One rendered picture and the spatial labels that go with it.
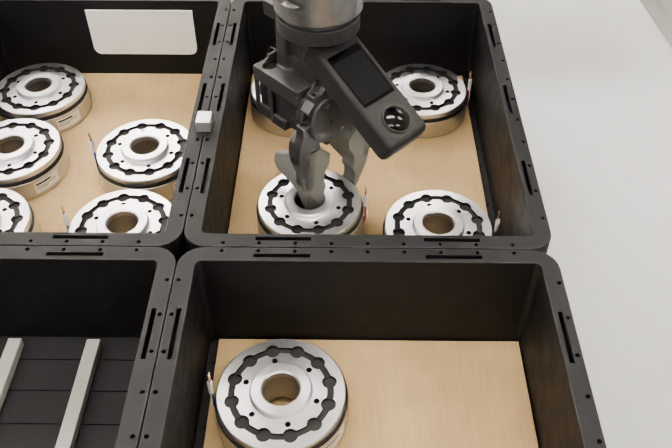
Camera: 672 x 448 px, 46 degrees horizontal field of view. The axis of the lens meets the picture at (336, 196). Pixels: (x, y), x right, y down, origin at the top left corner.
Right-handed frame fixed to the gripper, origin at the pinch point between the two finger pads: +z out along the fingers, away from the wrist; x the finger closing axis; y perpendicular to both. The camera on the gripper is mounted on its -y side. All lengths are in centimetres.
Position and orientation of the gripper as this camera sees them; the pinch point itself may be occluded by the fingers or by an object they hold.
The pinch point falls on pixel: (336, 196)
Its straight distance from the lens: 78.5
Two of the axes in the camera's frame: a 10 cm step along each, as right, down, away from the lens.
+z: 0.0, 7.2, 6.9
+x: -7.2, 4.8, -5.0
